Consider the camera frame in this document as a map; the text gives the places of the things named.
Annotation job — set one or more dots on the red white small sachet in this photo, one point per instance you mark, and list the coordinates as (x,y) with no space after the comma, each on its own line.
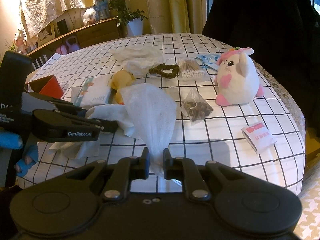
(258,136)

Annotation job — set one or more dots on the blue gloved left hand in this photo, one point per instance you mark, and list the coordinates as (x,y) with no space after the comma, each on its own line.
(19,153)

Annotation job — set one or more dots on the pink white plush toy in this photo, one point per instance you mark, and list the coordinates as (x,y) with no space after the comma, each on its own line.
(237,78)

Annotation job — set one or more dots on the black draped cloth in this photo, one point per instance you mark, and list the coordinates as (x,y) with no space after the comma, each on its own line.
(284,35)

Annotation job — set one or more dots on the pink small case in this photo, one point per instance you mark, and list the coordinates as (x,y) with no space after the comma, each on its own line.
(62,50)

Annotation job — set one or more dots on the white towel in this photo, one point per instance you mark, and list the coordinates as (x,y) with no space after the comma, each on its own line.
(110,118)

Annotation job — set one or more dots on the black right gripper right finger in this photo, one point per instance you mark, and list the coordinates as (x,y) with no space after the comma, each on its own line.
(185,171)

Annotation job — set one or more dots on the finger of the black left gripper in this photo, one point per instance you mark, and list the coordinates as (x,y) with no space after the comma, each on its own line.
(61,105)
(57,126)

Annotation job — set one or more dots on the teal white tissue pack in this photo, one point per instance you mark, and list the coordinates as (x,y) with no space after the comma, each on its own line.
(96,91)

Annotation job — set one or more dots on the white non-woven cloth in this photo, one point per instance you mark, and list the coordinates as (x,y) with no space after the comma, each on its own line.
(153,113)

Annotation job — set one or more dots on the potted green plant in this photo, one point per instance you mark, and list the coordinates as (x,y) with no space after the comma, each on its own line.
(129,22)

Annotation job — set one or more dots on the yellow curtain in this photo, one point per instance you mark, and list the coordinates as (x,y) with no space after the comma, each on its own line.
(172,16)

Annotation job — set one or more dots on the blue white wet wipe pack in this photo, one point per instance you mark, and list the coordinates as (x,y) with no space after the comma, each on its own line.
(208,61)

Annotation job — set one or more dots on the yellow rubber chicken toy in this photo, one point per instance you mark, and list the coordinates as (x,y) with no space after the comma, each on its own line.
(121,80)

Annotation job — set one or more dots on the cotton swab bag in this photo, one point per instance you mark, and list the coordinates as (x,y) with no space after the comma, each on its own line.
(190,70)

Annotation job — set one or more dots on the white mesh gauze cloth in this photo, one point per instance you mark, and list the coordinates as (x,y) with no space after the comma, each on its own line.
(138,60)

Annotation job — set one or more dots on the wooden sideboard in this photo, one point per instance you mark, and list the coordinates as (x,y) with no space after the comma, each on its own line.
(102,31)

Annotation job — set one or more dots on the purple kettlebell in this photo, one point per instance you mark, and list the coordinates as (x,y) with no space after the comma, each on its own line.
(72,44)

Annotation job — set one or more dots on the white plastic bag on sideboard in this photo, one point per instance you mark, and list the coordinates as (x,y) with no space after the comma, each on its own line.
(89,17)

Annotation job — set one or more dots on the pyramid tea bag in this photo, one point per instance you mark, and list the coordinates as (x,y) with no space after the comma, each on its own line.
(195,107)

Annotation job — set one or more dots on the dark green scrunchie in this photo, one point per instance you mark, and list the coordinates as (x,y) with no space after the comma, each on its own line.
(167,71)

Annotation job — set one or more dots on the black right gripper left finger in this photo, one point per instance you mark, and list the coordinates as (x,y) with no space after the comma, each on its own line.
(123,173)

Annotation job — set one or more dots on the red gold metal tin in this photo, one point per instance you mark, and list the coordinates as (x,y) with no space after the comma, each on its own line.
(48,86)

